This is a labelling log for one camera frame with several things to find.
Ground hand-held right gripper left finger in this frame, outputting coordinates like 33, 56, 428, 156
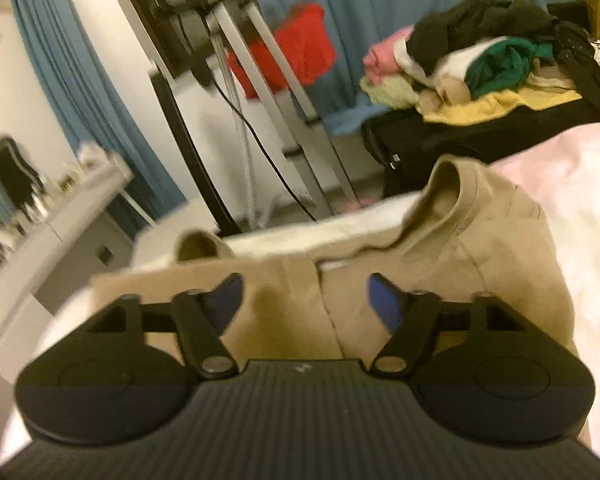
87, 272, 244, 380

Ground pile of clothes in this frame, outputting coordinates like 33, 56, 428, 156
360, 0, 600, 126

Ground narrow blue curtain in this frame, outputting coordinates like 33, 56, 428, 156
5, 0, 191, 226

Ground white vanity desk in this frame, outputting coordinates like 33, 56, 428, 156
0, 162, 136, 346

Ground dark window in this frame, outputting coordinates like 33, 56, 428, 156
107, 0, 201, 78

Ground tan t-shirt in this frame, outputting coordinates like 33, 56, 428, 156
87, 155, 593, 461

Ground red garment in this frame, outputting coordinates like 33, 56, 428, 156
227, 2, 337, 101

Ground wavy-framed mirror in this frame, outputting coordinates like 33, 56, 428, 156
0, 135, 43, 211

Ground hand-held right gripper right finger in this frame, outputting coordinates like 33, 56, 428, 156
367, 272, 528, 378

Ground black suitcase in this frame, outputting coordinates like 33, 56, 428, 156
361, 92, 600, 196

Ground garment steamer stand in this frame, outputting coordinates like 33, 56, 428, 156
150, 0, 361, 226

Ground pastel bed blanket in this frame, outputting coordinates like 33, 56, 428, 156
0, 120, 600, 480

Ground cluster of cosmetics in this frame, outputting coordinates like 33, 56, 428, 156
0, 142, 126, 281

